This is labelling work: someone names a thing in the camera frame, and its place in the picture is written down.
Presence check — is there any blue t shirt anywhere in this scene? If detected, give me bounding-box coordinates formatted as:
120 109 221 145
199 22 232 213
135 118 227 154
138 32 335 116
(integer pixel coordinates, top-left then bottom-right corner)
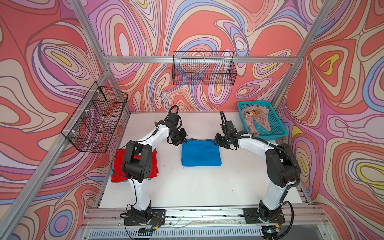
181 139 222 167

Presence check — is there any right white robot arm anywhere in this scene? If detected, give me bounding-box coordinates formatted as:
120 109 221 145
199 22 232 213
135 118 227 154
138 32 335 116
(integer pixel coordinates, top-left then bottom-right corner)
215 112 301 224

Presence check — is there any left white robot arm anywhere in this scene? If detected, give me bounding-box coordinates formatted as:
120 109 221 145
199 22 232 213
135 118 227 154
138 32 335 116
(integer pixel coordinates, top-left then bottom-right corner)
122 105 188 225

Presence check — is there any teal plastic laundry basket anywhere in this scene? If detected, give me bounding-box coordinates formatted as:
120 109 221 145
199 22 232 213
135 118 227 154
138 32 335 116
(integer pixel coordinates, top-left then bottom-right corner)
237 101 288 141

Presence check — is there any beige t shirt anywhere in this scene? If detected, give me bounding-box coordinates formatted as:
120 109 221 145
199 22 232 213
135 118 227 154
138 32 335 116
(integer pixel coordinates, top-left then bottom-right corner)
242 105 271 137

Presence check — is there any folded red t shirt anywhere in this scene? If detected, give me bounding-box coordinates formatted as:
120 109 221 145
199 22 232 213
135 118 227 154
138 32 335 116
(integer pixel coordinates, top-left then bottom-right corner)
111 149 159 183

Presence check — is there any aluminium horizontal back bar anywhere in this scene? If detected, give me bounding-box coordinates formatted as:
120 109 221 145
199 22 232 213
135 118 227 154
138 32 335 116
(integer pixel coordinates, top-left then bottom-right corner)
104 55 298 64

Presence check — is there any black wire basket back wall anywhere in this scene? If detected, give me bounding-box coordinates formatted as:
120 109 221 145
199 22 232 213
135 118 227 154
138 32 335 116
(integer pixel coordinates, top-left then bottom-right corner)
172 51 238 86

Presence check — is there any black wire basket wall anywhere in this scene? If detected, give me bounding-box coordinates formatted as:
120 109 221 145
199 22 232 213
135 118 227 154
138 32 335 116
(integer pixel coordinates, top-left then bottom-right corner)
62 83 128 154
172 51 238 86

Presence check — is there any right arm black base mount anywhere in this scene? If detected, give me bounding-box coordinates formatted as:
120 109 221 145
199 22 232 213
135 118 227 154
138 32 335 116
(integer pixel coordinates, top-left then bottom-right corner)
239 200 286 225

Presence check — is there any black wire basket left wall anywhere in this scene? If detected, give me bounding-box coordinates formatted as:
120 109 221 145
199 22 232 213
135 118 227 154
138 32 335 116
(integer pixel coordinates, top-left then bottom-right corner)
62 83 128 154

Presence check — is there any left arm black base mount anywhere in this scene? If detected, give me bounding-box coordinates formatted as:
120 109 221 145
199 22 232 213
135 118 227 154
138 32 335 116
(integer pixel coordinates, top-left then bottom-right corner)
121 204 166 227

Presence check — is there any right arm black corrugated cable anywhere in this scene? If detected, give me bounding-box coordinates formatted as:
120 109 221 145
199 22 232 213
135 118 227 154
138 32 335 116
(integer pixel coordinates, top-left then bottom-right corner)
219 110 302 240

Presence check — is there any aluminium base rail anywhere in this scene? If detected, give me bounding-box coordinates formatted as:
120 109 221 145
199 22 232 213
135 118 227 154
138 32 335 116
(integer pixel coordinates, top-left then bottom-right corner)
75 205 337 240

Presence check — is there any aluminium frame corner post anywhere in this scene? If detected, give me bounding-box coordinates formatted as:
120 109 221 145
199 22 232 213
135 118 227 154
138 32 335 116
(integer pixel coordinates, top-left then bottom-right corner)
271 0 337 108

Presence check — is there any aluminium left frame post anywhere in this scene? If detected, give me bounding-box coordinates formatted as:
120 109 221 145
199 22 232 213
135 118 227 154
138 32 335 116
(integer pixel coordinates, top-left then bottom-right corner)
1 1 129 240

